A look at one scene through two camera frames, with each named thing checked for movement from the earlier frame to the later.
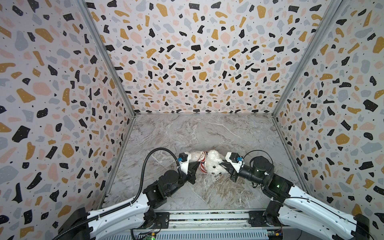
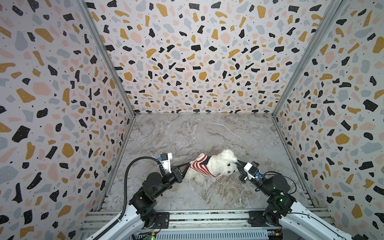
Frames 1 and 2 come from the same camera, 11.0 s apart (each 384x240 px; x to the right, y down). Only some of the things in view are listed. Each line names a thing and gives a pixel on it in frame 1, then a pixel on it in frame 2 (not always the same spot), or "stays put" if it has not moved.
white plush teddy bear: (212, 165) → (223, 163)
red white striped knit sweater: (202, 159) stays put
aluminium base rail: (208, 219) stays put
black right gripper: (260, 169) → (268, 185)
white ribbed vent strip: (235, 235) stays put
